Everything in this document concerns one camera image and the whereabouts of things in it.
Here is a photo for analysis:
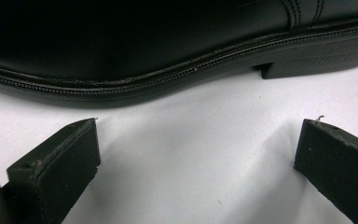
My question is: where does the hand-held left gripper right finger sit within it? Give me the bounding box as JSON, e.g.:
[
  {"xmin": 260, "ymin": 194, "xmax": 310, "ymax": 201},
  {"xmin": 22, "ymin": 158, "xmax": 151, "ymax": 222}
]
[{"xmin": 293, "ymin": 119, "xmax": 358, "ymax": 224}]

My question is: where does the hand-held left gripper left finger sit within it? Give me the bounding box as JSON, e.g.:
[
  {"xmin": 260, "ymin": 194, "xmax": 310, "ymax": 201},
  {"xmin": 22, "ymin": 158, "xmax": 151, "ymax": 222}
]
[{"xmin": 7, "ymin": 118, "xmax": 102, "ymax": 224}]

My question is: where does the black leather shoe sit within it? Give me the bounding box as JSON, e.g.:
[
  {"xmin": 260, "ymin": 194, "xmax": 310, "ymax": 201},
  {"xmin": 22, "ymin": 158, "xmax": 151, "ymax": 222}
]
[{"xmin": 0, "ymin": 0, "xmax": 358, "ymax": 109}]

